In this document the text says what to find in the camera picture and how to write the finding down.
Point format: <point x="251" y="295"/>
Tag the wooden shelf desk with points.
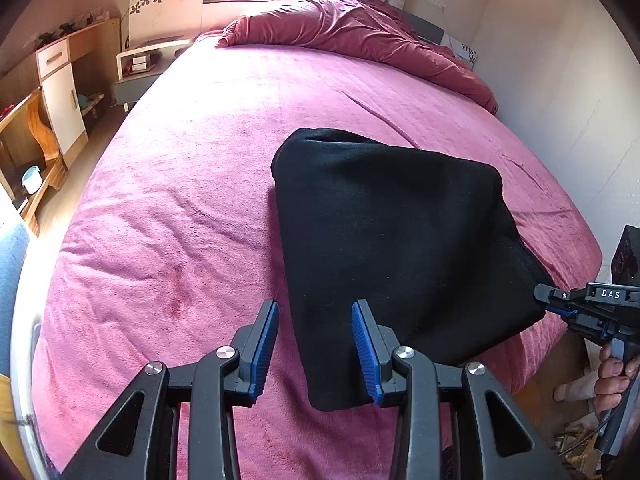
<point x="30" y="130"/>

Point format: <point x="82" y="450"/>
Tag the blue chair with white frame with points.
<point x="12" y="300"/>

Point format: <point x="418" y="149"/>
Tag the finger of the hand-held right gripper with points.
<point x="550" y="292"/>
<point x="562" y="311"/>

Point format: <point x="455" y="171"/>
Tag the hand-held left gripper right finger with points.
<point x="365" y="355"/>

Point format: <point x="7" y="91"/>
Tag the person's right hand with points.
<point x="610" y="375"/>

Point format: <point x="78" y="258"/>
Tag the grey white nightstand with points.
<point x="145" y="75"/>

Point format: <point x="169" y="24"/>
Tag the white floral headboard panel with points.
<point x="165" y="10"/>

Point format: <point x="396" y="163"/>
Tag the white floral nightstand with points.
<point x="461" y="51"/>

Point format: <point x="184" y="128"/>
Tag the dark red duvet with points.
<point x="360" y="30"/>

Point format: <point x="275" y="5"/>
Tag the wall socket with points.
<point x="434" y="2"/>

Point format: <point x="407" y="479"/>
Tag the white cabinet door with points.
<point x="62" y="95"/>

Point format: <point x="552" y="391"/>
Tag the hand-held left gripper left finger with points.
<point x="262" y="355"/>

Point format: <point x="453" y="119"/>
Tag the pink bed with blanket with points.
<point x="200" y="170"/>

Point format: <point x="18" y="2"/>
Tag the black pants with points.
<point x="400" y="240"/>

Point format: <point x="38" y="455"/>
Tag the small boxes on nightstand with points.
<point x="142" y="63"/>

